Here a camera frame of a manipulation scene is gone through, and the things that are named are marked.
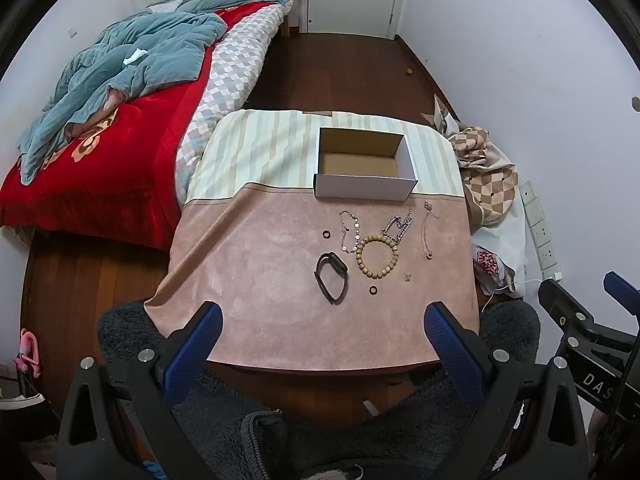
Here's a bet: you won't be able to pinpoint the striped and pink tablecloth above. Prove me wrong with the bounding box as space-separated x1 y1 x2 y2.
143 109 481 373

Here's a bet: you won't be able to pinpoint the black smart band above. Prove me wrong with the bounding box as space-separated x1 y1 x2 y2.
314 253 349 304

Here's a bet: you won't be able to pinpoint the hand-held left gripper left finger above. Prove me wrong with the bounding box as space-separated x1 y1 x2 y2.
56 301 224 480

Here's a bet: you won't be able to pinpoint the red patterned white bag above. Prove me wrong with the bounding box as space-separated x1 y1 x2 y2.
472 247 516 293

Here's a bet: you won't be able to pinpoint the wooden bead bracelet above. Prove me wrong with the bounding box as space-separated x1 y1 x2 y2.
356 234 401 280

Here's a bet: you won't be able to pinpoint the wooden bed frame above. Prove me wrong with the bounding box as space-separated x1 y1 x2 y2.
280 0 306 38

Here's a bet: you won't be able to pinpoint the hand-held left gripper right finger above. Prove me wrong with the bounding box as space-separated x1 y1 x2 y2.
424 301 590 480

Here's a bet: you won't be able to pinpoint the bed with red blanket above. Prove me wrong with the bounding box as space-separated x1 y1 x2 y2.
0 1 281 251

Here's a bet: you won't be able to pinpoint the pink plastic item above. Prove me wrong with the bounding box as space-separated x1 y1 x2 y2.
14 329 43 376

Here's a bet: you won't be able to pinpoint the thin pink chain necklace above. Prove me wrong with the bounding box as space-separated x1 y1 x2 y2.
422 201 438 261

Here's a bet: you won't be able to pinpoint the silver chain bracelet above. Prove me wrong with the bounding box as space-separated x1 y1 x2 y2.
382 206 415 247

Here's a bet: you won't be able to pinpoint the white cable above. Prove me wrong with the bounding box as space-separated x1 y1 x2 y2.
482 271 563 311

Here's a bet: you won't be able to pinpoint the white power strip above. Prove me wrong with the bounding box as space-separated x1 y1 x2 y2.
519 181 560 281

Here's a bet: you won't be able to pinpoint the disc link bracelet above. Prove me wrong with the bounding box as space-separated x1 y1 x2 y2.
338 210 364 254

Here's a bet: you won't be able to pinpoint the cardboard scraps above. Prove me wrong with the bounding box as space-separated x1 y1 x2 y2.
420 94 461 133

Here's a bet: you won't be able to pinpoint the checkered bed sheet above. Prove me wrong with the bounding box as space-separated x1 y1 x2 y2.
175 2 293 206

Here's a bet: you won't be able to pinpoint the teal quilt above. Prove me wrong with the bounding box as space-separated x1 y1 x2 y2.
17 0 296 186

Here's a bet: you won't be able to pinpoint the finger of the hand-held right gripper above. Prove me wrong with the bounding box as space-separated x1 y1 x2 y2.
538 278 640 356
603 271 640 311

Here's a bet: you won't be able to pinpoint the brown diamond pattern cloth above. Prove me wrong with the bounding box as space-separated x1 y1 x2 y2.
442 125 530 261

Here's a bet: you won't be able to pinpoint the white cardboard box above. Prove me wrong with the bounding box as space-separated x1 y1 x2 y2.
313 127 418 203

